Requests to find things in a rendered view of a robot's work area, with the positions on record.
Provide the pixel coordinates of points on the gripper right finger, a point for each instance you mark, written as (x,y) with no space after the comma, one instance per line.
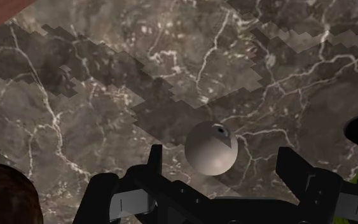
(318,189)

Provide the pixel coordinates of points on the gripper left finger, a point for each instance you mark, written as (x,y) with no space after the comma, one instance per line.
(101,198)

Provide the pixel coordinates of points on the dark brown round object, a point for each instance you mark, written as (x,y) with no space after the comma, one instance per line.
(5,198)

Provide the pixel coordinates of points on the grey ball with dark spot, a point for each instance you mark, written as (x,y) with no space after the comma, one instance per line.
(211,152)

